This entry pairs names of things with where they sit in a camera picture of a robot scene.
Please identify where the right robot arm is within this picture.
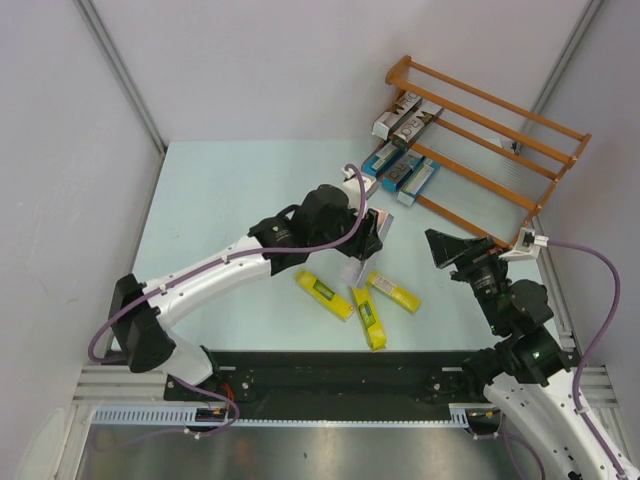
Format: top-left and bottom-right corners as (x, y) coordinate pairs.
(425, 228), (639, 479)

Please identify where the white slotted cable duct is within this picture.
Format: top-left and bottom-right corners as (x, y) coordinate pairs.
(92, 404), (236, 426)

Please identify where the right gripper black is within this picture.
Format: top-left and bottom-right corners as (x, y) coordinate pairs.
(423, 228), (508, 332)

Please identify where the blue toothpaste box with barcode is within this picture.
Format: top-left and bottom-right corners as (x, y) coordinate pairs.
(361, 142), (404, 178)

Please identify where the lilac Protefix toothpaste box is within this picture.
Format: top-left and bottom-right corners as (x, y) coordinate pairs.
(376, 209), (394, 243)

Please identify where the yellow Curaprox box middle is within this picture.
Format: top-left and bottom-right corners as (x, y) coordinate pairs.
(351, 286), (387, 351)

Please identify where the silver black R&O charcoal box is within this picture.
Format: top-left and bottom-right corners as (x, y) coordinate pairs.
(372, 91), (422, 140)

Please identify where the white blue R&O box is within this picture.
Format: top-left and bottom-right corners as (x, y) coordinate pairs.
(382, 152), (425, 192)

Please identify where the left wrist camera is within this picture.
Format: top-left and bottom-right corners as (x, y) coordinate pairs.
(340, 166), (378, 206)

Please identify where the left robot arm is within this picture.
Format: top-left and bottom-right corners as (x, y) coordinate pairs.
(109, 184), (389, 400)

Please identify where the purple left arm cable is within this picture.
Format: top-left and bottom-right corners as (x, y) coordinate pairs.
(87, 164), (369, 364)

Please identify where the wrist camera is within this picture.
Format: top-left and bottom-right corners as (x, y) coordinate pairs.
(500, 227), (549, 262)
(340, 166), (378, 206)

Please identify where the yellow Curaprox box left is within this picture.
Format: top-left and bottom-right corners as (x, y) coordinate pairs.
(295, 270), (355, 321)

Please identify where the yellow curaprox box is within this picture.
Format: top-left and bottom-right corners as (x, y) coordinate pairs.
(351, 286), (387, 351)
(367, 271), (421, 314)
(295, 270), (355, 321)

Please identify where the lilac text-side toothpaste box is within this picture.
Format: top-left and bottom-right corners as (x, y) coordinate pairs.
(340, 258), (365, 288)

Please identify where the yellow Curaprox box right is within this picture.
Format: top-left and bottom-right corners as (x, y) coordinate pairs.
(367, 271), (421, 314)

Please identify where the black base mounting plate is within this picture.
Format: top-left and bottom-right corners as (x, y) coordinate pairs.
(164, 349), (506, 416)

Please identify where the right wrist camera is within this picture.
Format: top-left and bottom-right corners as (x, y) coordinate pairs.
(500, 227), (549, 262)

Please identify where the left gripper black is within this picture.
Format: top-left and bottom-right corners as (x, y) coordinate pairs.
(309, 201), (382, 261)

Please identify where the aluminium frame rail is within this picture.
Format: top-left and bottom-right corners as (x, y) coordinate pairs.
(579, 366), (619, 423)

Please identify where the orange wooden shelf rack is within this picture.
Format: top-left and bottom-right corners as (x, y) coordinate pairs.
(379, 55), (592, 246)

